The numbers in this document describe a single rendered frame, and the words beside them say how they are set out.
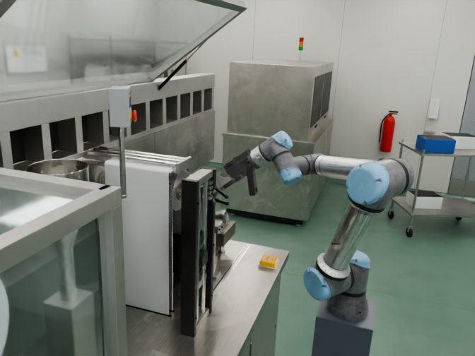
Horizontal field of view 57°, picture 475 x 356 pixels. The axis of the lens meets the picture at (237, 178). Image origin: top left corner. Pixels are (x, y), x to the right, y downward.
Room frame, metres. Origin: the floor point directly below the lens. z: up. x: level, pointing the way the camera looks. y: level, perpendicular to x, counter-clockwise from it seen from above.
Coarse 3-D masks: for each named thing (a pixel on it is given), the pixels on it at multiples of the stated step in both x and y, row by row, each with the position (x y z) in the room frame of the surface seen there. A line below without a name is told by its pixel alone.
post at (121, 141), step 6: (120, 132) 1.14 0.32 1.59; (120, 138) 1.14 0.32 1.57; (120, 144) 1.14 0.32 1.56; (120, 150) 1.14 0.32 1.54; (120, 156) 1.14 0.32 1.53; (120, 162) 1.14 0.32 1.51; (120, 168) 1.14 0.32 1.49; (120, 174) 1.14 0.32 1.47; (120, 180) 1.14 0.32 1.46; (120, 186) 1.14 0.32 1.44; (126, 186) 1.15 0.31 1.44; (126, 192) 1.14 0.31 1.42
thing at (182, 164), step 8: (88, 152) 1.45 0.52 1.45; (96, 152) 1.44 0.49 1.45; (104, 152) 1.47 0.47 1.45; (112, 152) 1.46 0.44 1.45; (128, 152) 1.48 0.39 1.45; (136, 152) 1.47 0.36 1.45; (144, 152) 1.47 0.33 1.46; (128, 160) 1.42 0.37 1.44; (136, 160) 1.39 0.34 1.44; (144, 160) 1.38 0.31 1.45; (152, 160) 1.37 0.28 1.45; (160, 160) 1.37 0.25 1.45; (168, 160) 1.39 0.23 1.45; (176, 160) 1.39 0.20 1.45; (184, 160) 1.38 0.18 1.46; (176, 168) 1.34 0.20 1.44; (184, 168) 1.38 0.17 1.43
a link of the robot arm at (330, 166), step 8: (312, 160) 1.57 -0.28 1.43; (320, 160) 1.54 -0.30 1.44; (328, 160) 1.51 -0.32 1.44; (336, 160) 1.48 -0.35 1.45; (344, 160) 1.46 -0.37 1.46; (352, 160) 1.44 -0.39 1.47; (360, 160) 1.41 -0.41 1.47; (368, 160) 1.40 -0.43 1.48; (376, 160) 1.35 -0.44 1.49; (400, 160) 1.26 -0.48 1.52; (312, 168) 1.56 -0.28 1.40; (320, 168) 1.52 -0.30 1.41; (328, 168) 1.50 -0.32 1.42; (336, 168) 1.46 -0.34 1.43; (344, 168) 1.44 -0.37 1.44; (352, 168) 1.41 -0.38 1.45; (408, 168) 1.24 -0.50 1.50; (328, 176) 1.52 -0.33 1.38; (336, 176) 1.48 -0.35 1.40; (344, 176) 1.44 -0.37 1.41
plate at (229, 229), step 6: (234, 222) 1.88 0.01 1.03; (228, 228) 1.81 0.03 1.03; (234, 228) 1.88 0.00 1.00; (216, 234) 1.75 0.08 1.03; (222, 234) 1.75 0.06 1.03; (228, 234) 1.80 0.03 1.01; (216, 240) 1.75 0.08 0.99; (222, 240) 1.74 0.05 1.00; (228, 240) 1.80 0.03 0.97; (222, 246) 1.74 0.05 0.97
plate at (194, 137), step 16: (208, 112) 2.51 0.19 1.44; (176, 128) 2.11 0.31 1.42; (192, 128) 2.30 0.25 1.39; (208, 128) 2.51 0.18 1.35; (128, 144) 1.70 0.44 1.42; (144, 144) 1.82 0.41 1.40; (160, 144) 1.96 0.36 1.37; (176, 144) 2.11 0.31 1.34; (192, 144) 2.30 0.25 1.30; (208, 144) 2.52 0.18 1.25; (192, 160) 2.30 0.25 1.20; (208, 160) 2.52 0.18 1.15
